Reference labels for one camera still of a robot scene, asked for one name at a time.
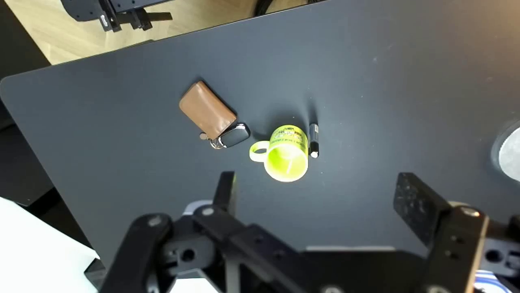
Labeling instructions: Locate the white paper sheet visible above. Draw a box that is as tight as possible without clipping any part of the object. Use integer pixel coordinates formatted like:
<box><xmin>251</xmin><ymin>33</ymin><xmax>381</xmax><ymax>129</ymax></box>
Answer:
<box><xmin>0</xmin><ymin>199</ymin><xmax>98</xmax><ymax>293</ymax></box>

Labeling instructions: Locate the black car key fob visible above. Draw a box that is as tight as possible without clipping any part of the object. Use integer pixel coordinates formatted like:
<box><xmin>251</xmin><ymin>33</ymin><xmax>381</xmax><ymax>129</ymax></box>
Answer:
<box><xmin>201</xmin><ymin>123</ymin><xmax>251</xmax><ymax>150</ymax></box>

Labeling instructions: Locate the black marker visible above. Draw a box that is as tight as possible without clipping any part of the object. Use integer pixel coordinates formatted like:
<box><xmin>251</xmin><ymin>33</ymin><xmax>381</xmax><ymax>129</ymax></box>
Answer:
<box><xmin>309</xmin><ymin>124</ymin><xmax>321</xmax><ymax>159</ymax></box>

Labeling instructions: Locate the lime green mug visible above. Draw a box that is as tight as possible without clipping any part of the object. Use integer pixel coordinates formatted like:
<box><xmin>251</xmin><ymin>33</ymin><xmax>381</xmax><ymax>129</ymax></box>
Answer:
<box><xmin>249</xmin><ymin>124</ymin><xmax>309</xmax><ymax>183</ymax></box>

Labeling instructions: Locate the brown leather key pouch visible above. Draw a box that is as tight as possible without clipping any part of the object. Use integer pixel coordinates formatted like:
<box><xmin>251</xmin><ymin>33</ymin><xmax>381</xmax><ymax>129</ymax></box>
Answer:
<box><xmin>179</xmin><ymin>82</ymin><xmax>238</xmax><ymax>141</ymax></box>

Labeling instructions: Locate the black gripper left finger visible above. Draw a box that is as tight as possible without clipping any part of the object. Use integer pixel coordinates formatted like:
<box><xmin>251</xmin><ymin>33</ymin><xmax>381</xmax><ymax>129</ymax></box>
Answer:
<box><xmin>214</xmin><ymin>172</ymin><xmax>236</xmax><ymax>214</ymax></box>

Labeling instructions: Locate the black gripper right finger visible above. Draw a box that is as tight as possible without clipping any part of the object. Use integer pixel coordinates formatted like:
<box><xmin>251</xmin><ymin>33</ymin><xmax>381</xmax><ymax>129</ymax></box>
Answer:
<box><xmin>394</xmin><ymin>173</ymin><xmax>451</xmax><ymax>247</ymax></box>

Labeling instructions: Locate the black office chair base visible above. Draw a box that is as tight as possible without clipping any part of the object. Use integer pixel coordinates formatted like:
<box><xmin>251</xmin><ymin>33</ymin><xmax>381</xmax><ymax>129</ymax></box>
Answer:
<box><xmin>61</xmin><ymin>0</ymin><xmax>173</xmax><ymax>33</ymax></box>

